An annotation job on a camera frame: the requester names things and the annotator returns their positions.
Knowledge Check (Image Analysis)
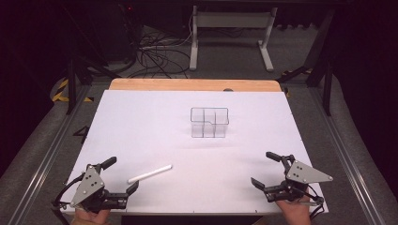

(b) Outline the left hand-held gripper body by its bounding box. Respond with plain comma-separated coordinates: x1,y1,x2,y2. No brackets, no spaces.
69,164,128,215

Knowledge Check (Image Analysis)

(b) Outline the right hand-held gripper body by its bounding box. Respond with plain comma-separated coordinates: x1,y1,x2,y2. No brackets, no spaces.
264,154,334,203

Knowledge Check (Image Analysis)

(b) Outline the person's left hand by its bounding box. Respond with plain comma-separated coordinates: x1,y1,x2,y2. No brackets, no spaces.
70,208,112,225

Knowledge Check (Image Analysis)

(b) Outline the person's right hand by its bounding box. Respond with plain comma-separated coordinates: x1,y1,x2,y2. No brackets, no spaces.
274,187,313,225

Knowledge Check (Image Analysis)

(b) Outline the white stick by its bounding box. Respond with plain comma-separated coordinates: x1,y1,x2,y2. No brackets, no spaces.
127,164,174,185

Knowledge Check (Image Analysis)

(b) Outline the white table sheet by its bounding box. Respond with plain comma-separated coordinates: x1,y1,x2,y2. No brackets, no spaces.
60,89,329,216

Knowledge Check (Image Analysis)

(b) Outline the clear plastic compartment box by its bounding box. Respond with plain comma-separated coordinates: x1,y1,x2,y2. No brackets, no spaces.
190,106,230,139

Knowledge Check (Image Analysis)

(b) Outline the black metal stand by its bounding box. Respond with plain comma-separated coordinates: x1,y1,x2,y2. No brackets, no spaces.
276,8,335,117
64,56,122,115

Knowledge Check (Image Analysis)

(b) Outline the yellow black hazard tape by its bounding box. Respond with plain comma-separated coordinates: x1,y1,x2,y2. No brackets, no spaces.
51,78,95,103

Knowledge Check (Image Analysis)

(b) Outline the black equipment case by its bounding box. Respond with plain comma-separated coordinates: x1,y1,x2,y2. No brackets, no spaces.
92,0,144,61

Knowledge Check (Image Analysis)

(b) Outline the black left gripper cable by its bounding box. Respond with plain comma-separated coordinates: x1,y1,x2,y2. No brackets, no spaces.
51,172,86,225

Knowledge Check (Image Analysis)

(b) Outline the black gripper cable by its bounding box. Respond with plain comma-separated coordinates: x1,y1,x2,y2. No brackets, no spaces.
51,172,86,225
298,187,326,220

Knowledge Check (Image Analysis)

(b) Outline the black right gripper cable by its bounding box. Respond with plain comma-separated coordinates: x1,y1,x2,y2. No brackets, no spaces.
298,187,326,220

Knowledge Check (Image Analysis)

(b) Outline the black triangular bracket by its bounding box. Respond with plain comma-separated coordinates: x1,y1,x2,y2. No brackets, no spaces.
72,125,90,145

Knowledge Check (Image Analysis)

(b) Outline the aluminium floor rail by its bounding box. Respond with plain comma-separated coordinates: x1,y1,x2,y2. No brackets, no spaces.
307,86,388,225
6,83,95,225

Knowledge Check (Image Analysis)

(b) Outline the tangle of floor cables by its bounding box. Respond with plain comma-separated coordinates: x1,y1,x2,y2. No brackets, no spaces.
126,23,192,80

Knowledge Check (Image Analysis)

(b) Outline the white metal stand frame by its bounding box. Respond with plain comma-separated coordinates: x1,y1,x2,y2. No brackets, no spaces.
189,5,279,73

